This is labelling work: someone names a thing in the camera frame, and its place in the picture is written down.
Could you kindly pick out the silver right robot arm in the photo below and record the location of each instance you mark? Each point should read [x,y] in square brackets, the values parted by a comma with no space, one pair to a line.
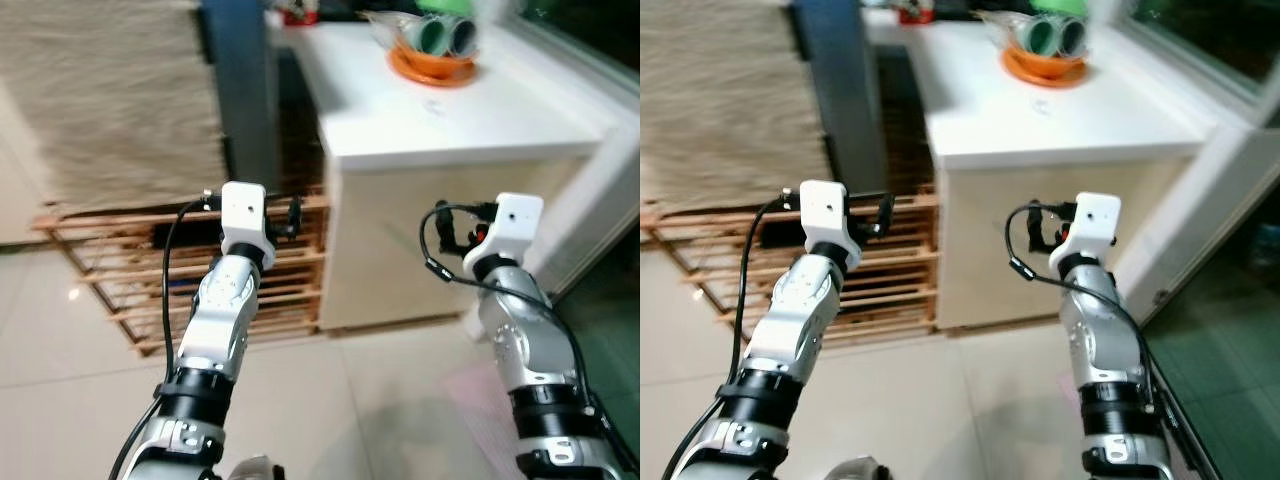
[1095,330]
[520,340]

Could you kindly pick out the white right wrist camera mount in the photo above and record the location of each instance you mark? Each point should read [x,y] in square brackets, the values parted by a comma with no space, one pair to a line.
[1092,222]
[510,225]

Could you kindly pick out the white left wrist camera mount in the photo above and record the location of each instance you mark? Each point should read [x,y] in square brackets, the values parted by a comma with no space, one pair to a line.
[825,205]
[243,210]

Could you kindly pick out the dark grey upright panel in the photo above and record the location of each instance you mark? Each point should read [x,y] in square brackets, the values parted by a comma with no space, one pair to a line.
[840,90]
[245,90]

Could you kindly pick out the orange bowl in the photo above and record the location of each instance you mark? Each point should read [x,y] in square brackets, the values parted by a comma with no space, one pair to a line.
[1040,72]
[430,72]

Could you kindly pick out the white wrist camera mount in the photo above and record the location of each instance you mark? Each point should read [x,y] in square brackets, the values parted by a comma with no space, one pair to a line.
[825,205]
[510,225]
[243,210]
[1092,222]

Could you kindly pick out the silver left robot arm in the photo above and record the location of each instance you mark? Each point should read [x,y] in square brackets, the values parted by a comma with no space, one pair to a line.
[225,310]
[800,320]

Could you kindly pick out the clear plastic bag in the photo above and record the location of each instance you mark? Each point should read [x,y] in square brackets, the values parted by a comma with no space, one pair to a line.
[1000,28]
[392,30]

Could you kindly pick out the green can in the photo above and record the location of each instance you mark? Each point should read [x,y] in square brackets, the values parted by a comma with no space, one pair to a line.
[1071,38]
[1038,36]
[433,36]
[463,38]

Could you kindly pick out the pink floor mat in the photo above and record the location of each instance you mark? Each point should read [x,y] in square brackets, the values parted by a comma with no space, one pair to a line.
[480,400]
[1066,392]

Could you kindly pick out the beige woven cloth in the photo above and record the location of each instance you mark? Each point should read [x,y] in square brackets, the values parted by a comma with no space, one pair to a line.
[110,100]
[730,100]

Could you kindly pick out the white framed glass door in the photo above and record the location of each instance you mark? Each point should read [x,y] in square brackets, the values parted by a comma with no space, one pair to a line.
[1190,200]
[600,200]

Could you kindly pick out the wooden slatted rack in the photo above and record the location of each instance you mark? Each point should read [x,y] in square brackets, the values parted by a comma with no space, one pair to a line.
[120,280]
[700,285]

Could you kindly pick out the small red object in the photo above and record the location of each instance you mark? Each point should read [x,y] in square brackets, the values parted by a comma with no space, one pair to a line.
[299,14]
[914,13]

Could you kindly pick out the white low cabinet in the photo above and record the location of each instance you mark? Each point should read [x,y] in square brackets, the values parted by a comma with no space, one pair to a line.
[1040,110]
[450,120]

